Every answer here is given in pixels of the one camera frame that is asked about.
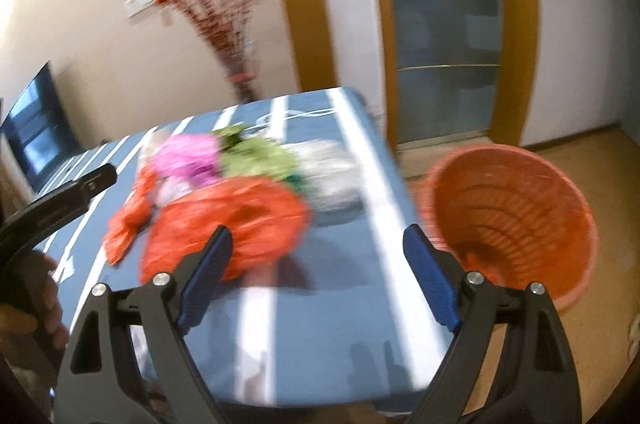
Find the small red plastic bag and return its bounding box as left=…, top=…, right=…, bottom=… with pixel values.
left=102, top=164, right=157, bottom=266

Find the clear plastic bag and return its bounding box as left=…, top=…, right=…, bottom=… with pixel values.
left=154, top=176, right=194, bottom=208

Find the pink plastic bag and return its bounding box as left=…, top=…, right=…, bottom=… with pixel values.
left=151, top=133, right=220, bottom=188

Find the large red plastic bag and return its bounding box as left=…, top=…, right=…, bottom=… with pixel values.
left=139, top=177, right=311, bottom=283

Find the light green plastic bag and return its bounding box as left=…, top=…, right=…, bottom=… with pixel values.
left=220, top=137, right=298, bottom=181

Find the clear bubble wrap bundle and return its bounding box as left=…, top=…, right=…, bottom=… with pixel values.
left=285, top=139, right=361, bottom=213

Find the orange plastic trash basket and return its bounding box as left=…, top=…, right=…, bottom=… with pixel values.
left=416, top=143, right=599, bottom=312

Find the person left hand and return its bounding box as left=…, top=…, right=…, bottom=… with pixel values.
left=1, top=251, right=70, bottom=363

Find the black flat television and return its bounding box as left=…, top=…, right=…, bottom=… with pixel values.
left=1, top=63, right=82, bottom=193

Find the blue white striped tablecloth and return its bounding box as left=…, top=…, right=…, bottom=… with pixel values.
left=32, top=86, right=454, bottom=407

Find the glass floor vase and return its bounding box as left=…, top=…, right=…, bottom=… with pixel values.
left=218, top=41, right=260, bottom=104

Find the wooden framed glass door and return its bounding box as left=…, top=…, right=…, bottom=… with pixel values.
left=378, top=0, right=539, bottom=149

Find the white wall switch plate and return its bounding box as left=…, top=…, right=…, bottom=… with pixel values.
left=124, top=0, right=158, bottom=18

